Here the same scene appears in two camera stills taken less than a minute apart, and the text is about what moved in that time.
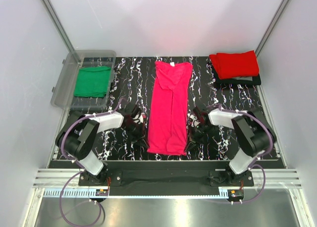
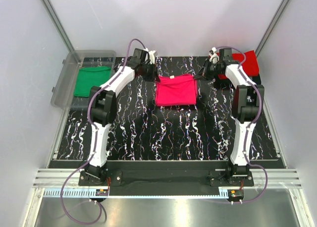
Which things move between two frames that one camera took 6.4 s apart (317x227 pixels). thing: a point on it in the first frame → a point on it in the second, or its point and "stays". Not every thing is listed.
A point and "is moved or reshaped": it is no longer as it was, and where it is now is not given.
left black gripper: [140, 138] → [152, 77]
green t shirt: [92, 82] stays
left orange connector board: [102, 192] stays
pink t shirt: [167, 131] is moved or reshaped
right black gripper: [192, 141] → [204, 73]
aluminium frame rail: [57, 178] stays
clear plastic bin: [85, 81] stays
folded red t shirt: [231, 65] stays
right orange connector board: [237, 193] stays
